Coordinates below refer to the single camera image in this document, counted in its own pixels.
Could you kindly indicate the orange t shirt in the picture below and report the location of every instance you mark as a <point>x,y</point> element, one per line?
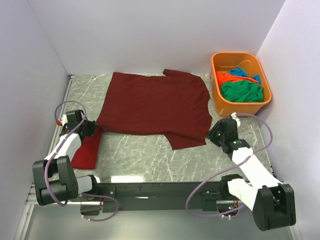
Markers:
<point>227,77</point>

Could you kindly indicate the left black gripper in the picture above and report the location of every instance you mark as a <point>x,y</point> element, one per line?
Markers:
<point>91,128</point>

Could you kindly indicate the folded red t shirt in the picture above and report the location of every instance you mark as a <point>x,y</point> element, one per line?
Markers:
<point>86,156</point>

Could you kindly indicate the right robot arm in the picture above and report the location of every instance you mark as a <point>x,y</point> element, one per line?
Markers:
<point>272,202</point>

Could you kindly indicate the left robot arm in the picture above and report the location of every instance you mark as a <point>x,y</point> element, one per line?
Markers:
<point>54,177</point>

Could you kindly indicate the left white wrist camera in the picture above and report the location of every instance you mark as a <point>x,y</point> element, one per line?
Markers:
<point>63,120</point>

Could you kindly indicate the dark maroon t shirt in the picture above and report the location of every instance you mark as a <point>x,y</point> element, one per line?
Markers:
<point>174,105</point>

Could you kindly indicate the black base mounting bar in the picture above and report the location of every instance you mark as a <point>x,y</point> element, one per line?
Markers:
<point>212,197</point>

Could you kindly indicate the orange plastic basket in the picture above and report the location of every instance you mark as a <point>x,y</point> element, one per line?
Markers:
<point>225,61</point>

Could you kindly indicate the green t shirt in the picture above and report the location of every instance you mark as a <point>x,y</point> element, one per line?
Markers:
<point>242,92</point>

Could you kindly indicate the blue t shirt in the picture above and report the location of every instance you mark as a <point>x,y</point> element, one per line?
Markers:
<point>240,73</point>

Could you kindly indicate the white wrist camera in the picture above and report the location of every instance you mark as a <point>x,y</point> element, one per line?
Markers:
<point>63,120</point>
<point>235,117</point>

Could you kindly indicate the aluminium frame rail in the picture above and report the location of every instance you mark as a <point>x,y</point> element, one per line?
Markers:
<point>32,199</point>

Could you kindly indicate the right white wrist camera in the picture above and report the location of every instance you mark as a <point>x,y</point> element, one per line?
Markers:
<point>235,117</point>

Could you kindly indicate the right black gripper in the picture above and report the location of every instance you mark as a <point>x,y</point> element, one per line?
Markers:
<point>210,135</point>

